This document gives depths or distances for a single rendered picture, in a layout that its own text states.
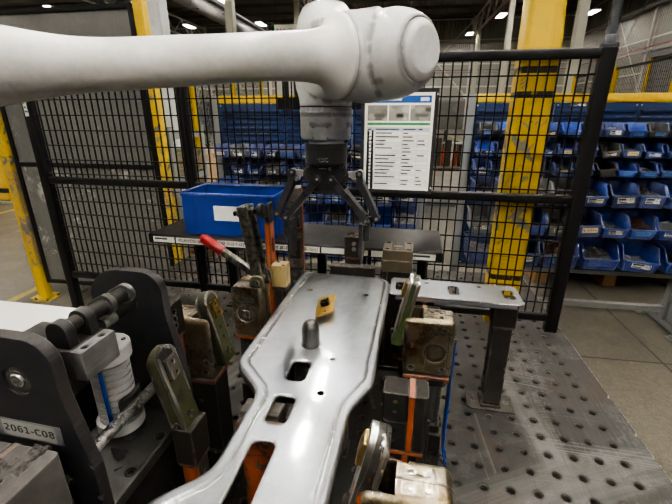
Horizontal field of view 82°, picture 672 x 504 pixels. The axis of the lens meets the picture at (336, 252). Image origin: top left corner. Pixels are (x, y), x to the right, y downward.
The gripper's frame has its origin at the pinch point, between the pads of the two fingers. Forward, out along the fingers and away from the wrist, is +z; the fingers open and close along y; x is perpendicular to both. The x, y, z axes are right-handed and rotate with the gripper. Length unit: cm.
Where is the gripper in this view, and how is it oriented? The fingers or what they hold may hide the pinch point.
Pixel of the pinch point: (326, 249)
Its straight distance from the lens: 76.0
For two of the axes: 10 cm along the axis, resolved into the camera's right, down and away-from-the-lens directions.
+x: 2.0, -3.3, 9.2
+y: 9.8, 0.7, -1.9
